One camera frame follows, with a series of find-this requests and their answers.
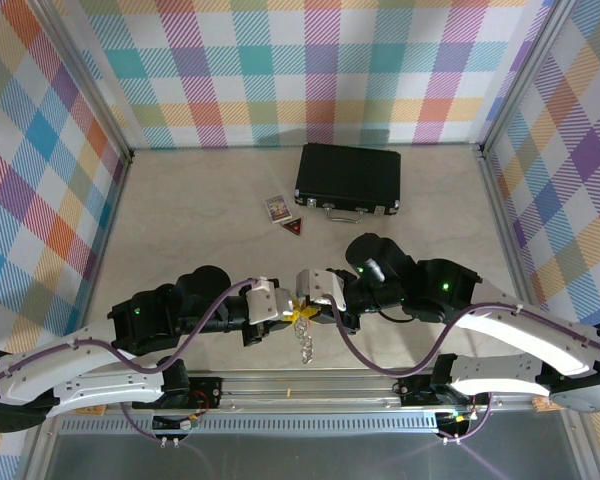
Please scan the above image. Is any small card box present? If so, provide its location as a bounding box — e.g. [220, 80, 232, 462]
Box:
[264, 193, 295, 222]

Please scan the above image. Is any black carrying case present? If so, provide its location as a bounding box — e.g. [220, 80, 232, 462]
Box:
[293, 143, 402, 225]

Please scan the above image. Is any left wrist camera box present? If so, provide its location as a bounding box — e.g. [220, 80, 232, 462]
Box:
[244, 275, 294, 325]

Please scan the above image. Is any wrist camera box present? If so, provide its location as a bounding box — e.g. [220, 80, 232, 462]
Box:
[294, 268, 344, 307]
[244, 275, 294, 325]

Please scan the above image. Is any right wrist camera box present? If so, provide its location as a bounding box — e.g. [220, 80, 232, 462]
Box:
[294, 268, 344, 307]

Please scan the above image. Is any aluminium mounting rail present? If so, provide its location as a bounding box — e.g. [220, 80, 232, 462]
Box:
[44, 369, 576, 419]

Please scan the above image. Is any aluminium side rail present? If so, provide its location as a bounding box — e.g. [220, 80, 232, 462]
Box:
[474, 144, 534, 306]
[74, 152, 134, 331]

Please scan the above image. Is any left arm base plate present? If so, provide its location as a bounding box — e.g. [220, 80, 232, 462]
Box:
[179, 374, 225, 411]

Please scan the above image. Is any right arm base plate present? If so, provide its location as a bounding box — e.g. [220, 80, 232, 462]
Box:
[397, 373, 461, 407]

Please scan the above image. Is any black connector bracket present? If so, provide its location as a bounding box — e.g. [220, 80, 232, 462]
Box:
[152, 412, 201, 448]
[437, 409, 474, 446]

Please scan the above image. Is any slotted cable duct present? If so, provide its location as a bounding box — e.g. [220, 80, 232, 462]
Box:
[59, 417, 441, 435]

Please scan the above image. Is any aluminium corner post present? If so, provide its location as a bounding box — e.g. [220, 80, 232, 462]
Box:
[27, 0, 135, 164]
[477, 0, 579, 159]

